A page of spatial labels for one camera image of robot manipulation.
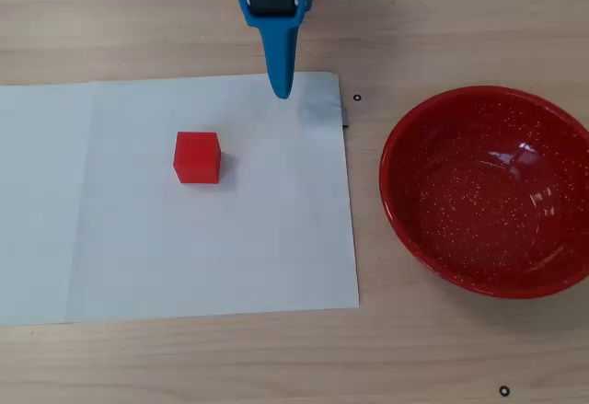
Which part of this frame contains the red cube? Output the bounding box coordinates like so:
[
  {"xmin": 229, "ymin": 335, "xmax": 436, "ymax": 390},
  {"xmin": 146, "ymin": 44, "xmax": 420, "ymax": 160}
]
[{"xmin": 172, "ymin": 131, "xmax": 223, "ymax": 185}]

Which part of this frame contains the red speckled bowl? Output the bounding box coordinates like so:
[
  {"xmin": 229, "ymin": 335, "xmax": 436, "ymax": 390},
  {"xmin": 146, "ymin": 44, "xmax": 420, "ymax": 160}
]
[{"xmin": 379, "ymin": 85, "xmax": 589, "ymax": 300}]

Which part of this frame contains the white paper sheet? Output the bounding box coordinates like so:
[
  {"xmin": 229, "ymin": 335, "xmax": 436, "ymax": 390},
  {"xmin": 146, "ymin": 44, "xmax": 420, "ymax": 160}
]
[{"xmin": 0, "ymin": 71, "xmax": 361, "ymax": 328}]

